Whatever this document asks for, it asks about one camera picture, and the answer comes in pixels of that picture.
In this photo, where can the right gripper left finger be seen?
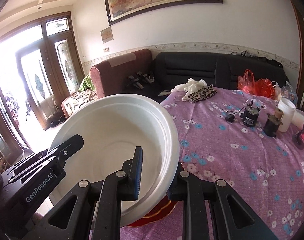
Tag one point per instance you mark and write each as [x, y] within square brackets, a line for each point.
[93, 210]

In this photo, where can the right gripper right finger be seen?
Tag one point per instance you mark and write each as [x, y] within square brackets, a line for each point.
[214, 210]

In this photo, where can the large red scalloped plate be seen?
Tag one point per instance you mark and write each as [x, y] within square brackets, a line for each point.
[164, 208]

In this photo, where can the white shallow paper bowl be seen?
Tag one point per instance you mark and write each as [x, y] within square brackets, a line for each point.
[112, 127]

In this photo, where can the purple floral tablecloth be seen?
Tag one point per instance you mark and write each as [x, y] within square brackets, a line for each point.
[268, 173]

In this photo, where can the small black adapter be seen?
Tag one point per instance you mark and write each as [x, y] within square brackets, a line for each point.
[230, 118]

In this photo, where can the dark brown small jar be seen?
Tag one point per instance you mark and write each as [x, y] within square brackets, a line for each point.
[273, 122]

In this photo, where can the black round device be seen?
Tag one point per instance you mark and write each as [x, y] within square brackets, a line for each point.
[251, 113]

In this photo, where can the patterned blanket bed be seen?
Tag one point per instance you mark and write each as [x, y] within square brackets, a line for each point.
[77, 100]

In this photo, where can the black phone stand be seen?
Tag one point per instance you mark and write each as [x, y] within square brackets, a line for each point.
[298, 121]

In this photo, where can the leopard print cloth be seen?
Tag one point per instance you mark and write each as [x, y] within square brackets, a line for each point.
[202, 94]

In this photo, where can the white gloves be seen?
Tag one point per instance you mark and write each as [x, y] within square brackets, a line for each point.
[190, 87]

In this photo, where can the green cloth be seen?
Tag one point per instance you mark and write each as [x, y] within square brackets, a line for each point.
[86, 83]

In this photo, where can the white plastic jar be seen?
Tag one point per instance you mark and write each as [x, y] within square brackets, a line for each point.
[288, 108]

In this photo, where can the red plastic bag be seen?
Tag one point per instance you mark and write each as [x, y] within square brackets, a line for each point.
[261, 87]

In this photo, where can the black leather sofa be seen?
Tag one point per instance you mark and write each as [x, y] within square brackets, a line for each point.
[220, 70]

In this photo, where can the wooden glass door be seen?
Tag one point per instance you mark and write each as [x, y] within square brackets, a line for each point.
[39, 69]

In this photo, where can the maroon armchair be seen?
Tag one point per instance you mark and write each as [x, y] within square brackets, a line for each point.
[110, 76]

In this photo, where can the small wall plaque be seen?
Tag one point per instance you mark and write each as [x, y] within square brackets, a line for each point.
[106, 35]

